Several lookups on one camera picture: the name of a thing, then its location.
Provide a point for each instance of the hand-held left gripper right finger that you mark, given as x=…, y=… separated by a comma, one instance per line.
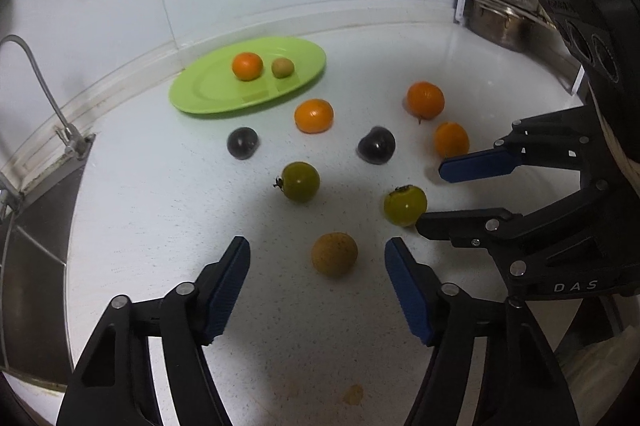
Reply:
x=407, y=291

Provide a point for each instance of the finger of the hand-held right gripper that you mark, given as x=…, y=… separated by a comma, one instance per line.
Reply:
x=475, y=165
x=465, y=226

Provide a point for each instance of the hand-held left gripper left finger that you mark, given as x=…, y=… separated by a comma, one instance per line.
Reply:
x=227, y=286

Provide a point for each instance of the large brown round fruit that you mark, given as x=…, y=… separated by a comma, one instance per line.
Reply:
x=334, y=254

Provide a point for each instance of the orange mandarin with stem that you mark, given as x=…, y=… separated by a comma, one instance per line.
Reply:
x=425, y=100

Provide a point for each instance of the dark purple plum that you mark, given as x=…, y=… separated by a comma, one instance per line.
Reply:
x=376, y=145
x=243, y=142

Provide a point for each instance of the green plate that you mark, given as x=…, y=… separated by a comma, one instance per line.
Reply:
x=215, y=86

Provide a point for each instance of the steel pot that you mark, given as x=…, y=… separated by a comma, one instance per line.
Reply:
x=497, y=23

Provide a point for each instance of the steel sink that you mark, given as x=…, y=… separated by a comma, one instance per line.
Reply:
x=35, y=266

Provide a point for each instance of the small brown longan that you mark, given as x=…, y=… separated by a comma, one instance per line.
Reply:
x=282, y=68

